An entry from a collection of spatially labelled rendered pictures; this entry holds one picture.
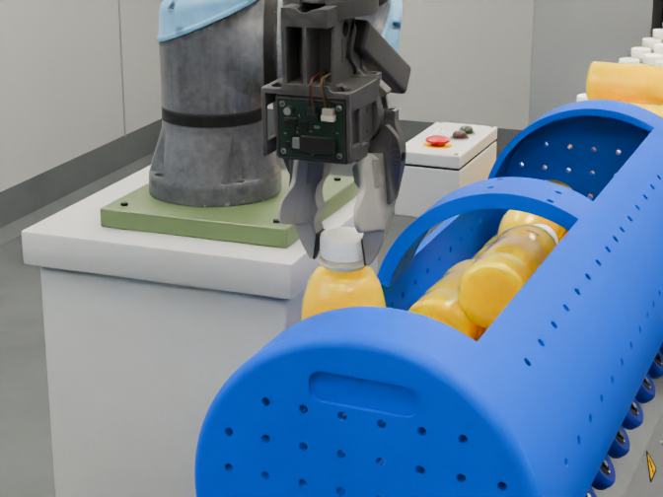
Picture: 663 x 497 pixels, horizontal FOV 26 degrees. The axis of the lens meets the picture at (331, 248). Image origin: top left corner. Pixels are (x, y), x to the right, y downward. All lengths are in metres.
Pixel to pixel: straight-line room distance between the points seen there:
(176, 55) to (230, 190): 0.16
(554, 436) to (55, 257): 0.68
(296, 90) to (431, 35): 5.36
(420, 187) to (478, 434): 1.11
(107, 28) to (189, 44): 4.54
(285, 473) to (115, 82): 5.13
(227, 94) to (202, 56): 0.05
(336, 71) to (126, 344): 0.62
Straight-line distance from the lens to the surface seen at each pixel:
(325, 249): 1.13
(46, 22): 5.69
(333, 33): 1.04
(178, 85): 1.58
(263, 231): 1.51
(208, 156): 1.57
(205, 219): 1.53
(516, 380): 1.08
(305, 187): 1.12
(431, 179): 2.10
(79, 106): 5.94
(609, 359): 1.26
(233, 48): 1.55
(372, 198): 1.10
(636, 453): 1.61
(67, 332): 1.62
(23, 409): 3.98
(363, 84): 1.06
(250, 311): 1.50
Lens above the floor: 1.62
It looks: 18 degrees down
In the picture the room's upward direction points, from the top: straight up
